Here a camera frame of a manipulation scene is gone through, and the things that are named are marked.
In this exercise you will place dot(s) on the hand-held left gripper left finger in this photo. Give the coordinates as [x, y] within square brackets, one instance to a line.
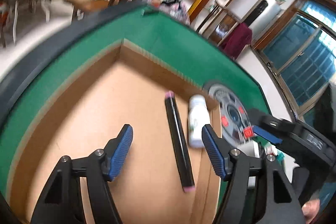
[121, 151]

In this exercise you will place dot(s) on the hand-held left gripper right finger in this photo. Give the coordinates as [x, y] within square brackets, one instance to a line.
[213, 153]

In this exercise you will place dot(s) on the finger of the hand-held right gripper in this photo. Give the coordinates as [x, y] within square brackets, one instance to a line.
[266, 134]

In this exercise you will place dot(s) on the white plastic bottle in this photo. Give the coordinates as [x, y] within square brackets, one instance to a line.
[197, 119]

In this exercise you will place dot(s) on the brown cardboard box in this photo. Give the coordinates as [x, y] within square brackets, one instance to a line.
[105, 108]

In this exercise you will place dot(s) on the person's right hand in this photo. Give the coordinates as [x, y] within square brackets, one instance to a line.
[311, 211]

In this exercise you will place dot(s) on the black pen with pink caps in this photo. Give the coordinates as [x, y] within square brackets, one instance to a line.
[178, 140]

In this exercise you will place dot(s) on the round table control panel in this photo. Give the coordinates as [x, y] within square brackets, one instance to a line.
[231, 108]

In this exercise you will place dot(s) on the wooden framed window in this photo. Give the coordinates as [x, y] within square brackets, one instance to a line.
[302, 61]

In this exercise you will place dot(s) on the maroon cloth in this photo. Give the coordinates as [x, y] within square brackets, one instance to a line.
[237, 40]

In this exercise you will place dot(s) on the white standing air conditioner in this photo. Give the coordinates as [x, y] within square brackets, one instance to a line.
[265, 11]

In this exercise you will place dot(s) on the pile of clothes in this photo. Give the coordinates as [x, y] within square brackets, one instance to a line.
[174, 7]

